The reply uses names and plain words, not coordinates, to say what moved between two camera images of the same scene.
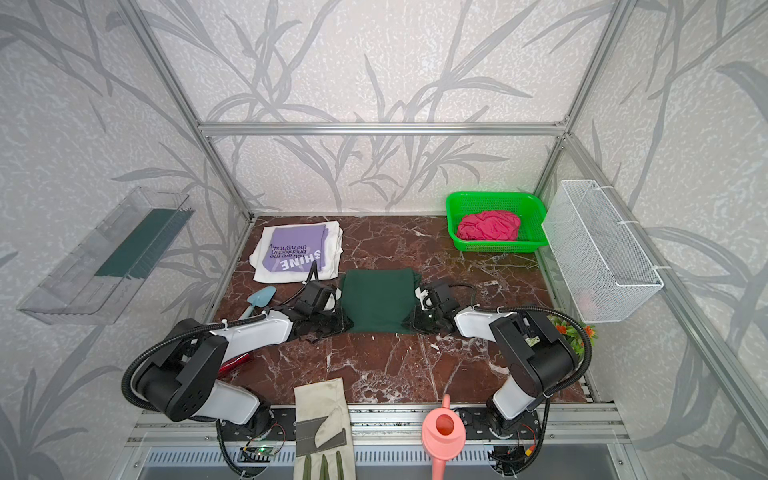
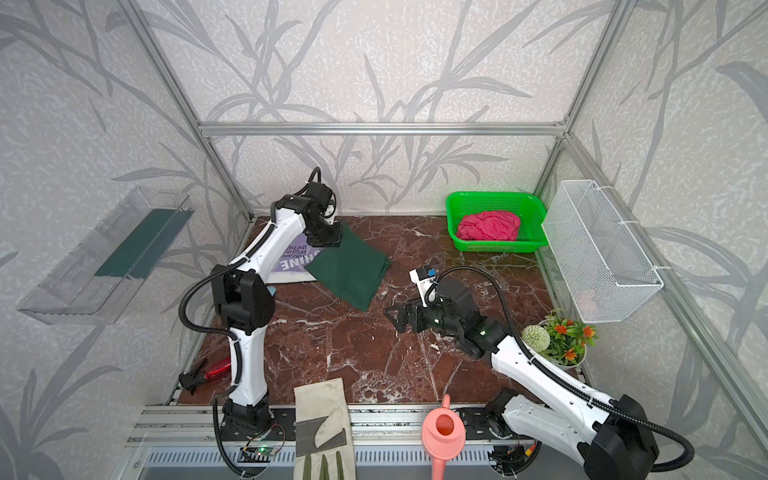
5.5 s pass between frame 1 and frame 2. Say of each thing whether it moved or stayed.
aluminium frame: stayed
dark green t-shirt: moved
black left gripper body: moved
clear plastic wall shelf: stayed
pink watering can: stayed
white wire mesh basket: stayed
